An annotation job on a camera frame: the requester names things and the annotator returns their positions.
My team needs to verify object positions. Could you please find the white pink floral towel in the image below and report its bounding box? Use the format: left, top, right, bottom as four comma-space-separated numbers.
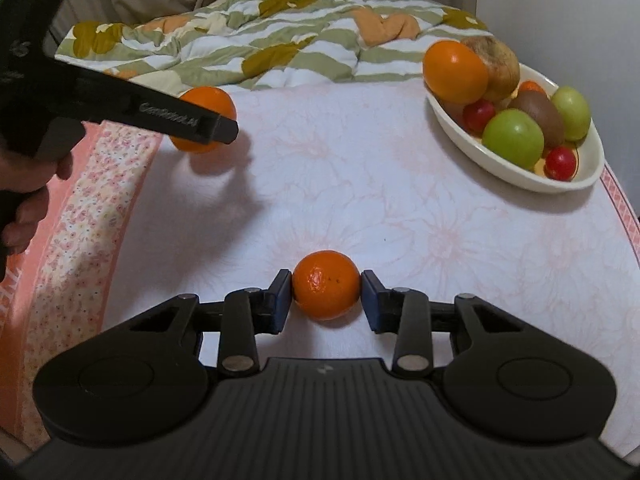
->
0, 77, 640, 456

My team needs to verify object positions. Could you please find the small orange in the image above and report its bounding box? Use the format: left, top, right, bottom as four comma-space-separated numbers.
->
291, 250, 362, 322

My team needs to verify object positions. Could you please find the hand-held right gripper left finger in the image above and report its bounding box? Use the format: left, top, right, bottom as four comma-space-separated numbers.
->
125, 269, 293, 377

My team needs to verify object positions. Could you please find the brown round fruit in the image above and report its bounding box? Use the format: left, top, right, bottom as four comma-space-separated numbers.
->
460, 35, 522, 103

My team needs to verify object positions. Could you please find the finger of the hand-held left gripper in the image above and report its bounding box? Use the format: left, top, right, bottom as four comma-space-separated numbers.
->
199, 109, 239, 145

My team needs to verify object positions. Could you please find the brown kiwi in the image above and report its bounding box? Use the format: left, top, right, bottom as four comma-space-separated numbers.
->
509, 90, 566, 148

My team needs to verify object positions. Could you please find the green apple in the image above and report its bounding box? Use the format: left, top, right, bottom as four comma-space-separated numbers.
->
481, 108, 545, 171
550, 85, 592, 142

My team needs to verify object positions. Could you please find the green striped floral blanket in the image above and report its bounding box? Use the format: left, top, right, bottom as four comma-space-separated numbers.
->
54, 0, 491, 96

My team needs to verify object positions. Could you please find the white oval bowl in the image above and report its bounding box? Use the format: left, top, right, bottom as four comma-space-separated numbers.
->
425, 62, 607, 195

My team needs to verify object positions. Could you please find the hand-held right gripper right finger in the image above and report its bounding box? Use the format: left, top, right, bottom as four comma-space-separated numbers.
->
360, 269, 531, 377

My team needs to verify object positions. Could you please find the person's left hand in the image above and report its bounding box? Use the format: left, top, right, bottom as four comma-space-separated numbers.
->
0, 151, 74, 257

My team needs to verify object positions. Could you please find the red tomato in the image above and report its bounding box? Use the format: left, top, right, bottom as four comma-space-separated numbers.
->
544, 146, 578, 181
462, 99, 497, 133

